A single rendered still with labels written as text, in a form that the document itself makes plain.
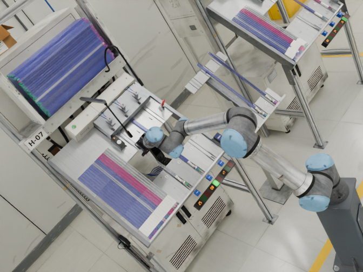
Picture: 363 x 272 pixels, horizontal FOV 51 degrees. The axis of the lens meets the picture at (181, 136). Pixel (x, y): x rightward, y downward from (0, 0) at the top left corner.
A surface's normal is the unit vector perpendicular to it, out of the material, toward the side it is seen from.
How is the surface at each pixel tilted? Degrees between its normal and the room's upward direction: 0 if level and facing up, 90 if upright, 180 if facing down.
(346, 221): 90
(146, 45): 90
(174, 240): 91
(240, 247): 0
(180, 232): 90
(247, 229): 0
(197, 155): 42
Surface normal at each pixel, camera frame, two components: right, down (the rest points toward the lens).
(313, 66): 0.62, 0.14
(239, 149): -0.51, 0.61
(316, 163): -0.43, -0.79
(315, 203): -0.30, 0.77
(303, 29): 0.09, -0.41
